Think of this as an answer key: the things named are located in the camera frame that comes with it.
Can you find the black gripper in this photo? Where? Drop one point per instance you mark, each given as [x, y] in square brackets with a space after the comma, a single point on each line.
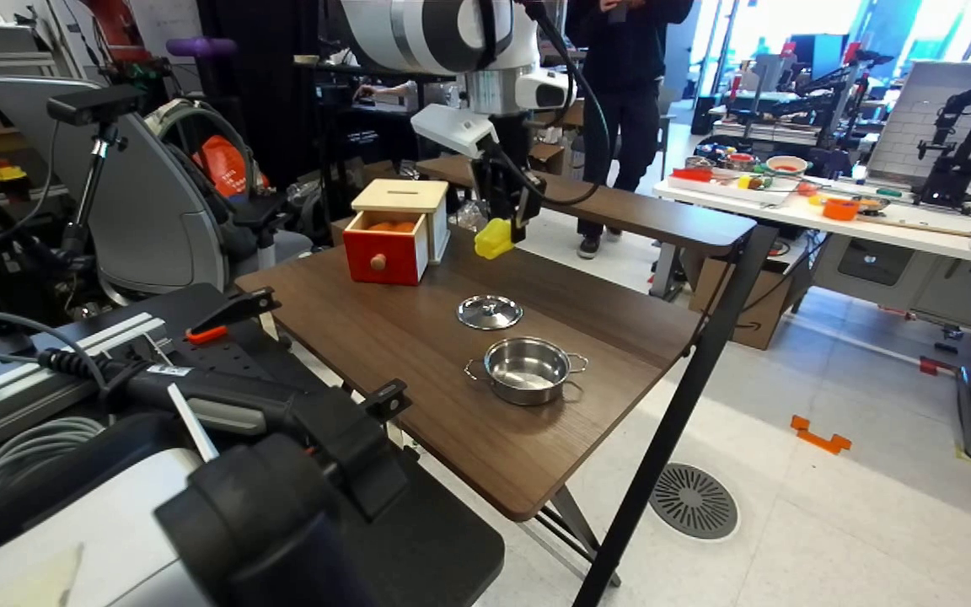
[507, 172]

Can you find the yellow toy pepper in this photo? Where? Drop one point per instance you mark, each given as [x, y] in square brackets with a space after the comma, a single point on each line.
[492, 240]

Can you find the small black robot arm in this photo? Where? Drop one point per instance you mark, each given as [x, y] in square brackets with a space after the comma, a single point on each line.
[959, 171]

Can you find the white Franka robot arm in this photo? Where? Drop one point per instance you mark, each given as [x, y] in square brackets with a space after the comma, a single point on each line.
[440, 36]

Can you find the round steel pot lid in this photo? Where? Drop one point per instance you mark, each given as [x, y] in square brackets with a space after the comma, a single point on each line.
[491, 313]

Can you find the cream wooden box with slot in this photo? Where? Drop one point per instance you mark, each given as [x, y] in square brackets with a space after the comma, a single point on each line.
[404, 196]

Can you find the wooden drawer with red front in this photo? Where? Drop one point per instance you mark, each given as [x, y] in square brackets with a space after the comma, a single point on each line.
[384, 258]

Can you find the narrow brown table black legs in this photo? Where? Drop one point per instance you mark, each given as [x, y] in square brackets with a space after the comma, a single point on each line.
[643, 218]

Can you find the small steel pot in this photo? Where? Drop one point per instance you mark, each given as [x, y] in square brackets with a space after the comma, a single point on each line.
[526, 371]

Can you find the standing person in black trousers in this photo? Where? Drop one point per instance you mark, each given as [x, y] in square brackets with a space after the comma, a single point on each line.
[626, 102]

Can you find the red tray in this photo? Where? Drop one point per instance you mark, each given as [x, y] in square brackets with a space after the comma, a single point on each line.
[691, 172]

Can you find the cardboard box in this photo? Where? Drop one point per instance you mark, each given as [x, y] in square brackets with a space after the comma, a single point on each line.
[773, 293]

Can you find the black clamp with orange tip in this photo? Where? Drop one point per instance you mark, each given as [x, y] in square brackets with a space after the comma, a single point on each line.
[228, 314]

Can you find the small orange container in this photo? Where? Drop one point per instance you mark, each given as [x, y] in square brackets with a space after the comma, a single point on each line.
[841, 211]

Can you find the round metal floor drain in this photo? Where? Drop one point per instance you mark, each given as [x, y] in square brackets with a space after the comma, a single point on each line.
[697, 502]

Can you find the grey machine with orange disc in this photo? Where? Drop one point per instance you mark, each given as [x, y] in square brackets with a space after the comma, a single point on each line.
[159, 214]

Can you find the white grid board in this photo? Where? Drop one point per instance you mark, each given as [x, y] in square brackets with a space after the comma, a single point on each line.
[900, 124]

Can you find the white work table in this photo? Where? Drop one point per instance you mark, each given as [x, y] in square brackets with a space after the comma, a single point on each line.
[910, 224]

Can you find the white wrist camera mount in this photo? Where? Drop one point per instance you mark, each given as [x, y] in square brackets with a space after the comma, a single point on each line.
[453, 126]

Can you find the black crossed table frame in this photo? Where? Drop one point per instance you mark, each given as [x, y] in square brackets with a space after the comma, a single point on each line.
[571, 529]

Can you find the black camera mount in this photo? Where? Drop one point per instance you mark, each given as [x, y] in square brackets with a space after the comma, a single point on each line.
[327, 529]

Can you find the aluminium rail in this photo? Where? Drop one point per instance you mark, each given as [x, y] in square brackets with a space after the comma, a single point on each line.
[15, 392]

